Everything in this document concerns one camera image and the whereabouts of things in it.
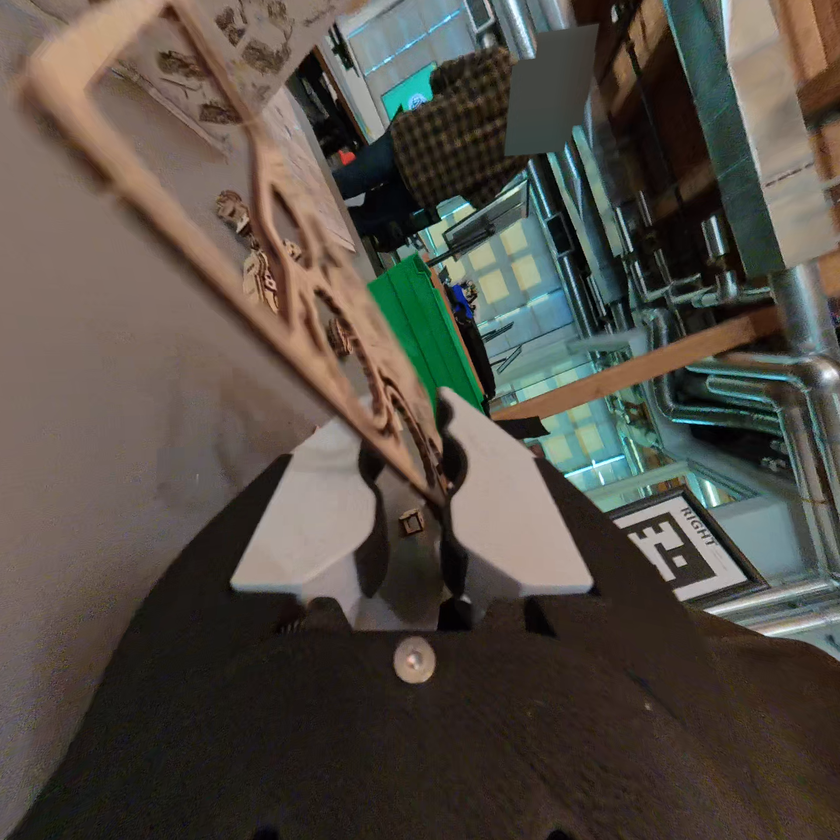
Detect silver metal pipes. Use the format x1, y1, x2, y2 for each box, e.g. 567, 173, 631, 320
610, 197, 840, 637

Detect green plastic bin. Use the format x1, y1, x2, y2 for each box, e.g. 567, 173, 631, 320
366, 252, 490, 416

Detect silver metal duct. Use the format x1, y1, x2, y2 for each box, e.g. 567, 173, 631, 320
663, 0, 840, 278

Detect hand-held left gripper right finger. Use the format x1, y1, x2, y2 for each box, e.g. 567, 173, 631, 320
435, 386, 595, 605

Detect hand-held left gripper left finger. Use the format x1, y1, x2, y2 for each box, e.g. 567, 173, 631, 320
231, 420, 389, 630

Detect grey desk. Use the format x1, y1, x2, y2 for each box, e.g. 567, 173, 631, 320
0, 0, 437, 840

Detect wooden beam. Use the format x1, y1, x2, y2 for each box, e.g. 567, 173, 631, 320
491, 305, 783, 422

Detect small wooden puzzle piece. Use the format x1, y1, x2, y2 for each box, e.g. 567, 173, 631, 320
217, 190, 254, 238
241, 248, 283, 316

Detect green screen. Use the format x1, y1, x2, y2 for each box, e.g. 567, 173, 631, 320
381, 62, 438, 123

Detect laser-cut wooden puzzle sheet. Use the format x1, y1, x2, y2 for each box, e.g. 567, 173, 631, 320
16, 0, 455, 509

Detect printed instruction sheet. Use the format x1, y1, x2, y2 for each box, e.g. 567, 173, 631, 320
108, 0, 367, 157

